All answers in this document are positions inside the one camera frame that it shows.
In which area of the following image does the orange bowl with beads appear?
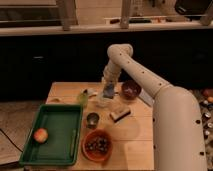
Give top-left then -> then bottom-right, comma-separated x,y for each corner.
81,129 -> 113,163

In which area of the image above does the blue sponge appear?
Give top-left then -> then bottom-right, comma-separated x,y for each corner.
103,84 -> 115,99

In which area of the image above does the small metal cup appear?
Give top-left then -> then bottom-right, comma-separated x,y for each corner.
86,112 -> 100,129

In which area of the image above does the green plastic tray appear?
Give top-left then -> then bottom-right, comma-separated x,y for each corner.
19,104 -> 83,166

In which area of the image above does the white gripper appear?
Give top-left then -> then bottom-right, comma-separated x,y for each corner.
102,68 -> 118,85

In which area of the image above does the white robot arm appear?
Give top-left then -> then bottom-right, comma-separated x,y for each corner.
103,44 -> 207,171

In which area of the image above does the green pear toy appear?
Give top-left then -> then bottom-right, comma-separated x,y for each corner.
77,93 -> 88,107

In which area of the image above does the white small object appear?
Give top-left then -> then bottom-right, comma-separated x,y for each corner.
84,88 -> 97,97

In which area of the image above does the white paper cup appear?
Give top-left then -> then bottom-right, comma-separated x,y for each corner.
97,93 -> 111,108

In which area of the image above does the dark purple bowl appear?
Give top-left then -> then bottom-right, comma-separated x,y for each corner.
121,80 -> 141,100

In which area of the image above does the red yellow apple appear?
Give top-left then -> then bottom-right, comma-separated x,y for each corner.
33,128 -> 48,143

